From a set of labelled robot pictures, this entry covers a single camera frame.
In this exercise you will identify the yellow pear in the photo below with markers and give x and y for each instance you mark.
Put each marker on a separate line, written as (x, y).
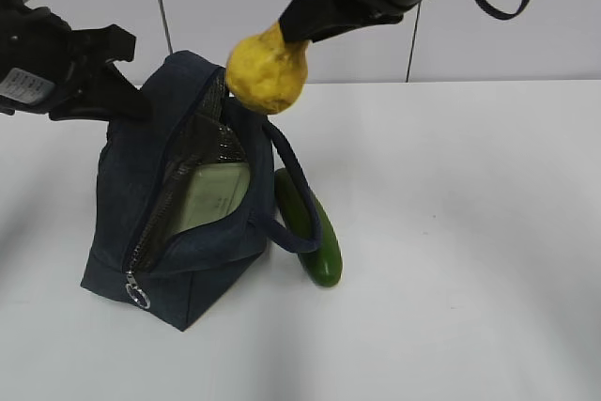
(266, 73)

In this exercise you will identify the green cucumber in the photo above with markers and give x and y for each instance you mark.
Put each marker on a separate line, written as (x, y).
(324, 266)

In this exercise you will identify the dark blue lunch bag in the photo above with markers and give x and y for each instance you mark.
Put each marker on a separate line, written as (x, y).
(142, 167)

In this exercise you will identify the glass container green lid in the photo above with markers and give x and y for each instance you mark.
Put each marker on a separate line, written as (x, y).
(210, 193)

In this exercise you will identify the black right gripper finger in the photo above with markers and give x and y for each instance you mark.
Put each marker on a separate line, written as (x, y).
(294, 21)
(327, 24)

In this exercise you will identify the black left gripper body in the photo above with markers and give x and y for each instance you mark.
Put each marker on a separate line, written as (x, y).
(43, 60)

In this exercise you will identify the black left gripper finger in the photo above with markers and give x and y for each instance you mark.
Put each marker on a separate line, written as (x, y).
(105, 96)

